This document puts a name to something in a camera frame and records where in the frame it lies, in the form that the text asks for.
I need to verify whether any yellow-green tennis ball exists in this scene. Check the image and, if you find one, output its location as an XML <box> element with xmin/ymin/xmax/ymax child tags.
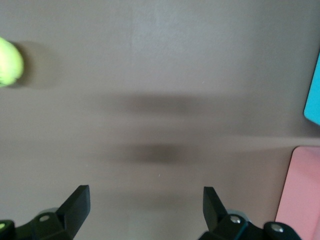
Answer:
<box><xmin>0</xmin><ymin>36</ymin><xmax>25</xmax><ymax>88</ymax></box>

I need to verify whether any pink plastic bin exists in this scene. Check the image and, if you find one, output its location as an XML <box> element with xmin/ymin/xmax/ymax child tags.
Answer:
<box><xmin>274</xmin><ymin>146</ymin><xmax>320</xmax><ymax>240</ymax></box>

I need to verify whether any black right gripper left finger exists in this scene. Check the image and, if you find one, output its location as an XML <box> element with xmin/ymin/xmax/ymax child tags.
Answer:
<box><xmin>13</xmin><ymin>184</ymin><xmax>91</xmax><ymax>240</ymax></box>

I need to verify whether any blue plastic bin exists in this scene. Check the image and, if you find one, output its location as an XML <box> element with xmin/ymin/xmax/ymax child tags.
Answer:
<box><xmin>303</xmin><ymin>47</ymin><xmax>320</xmax><ymax>126</ymax></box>

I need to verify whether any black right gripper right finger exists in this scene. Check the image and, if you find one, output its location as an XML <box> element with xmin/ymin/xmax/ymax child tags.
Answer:
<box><xmin>202</xmin><ymin>186</ymin><xmax>301</xmax><ymax>240</ymax></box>

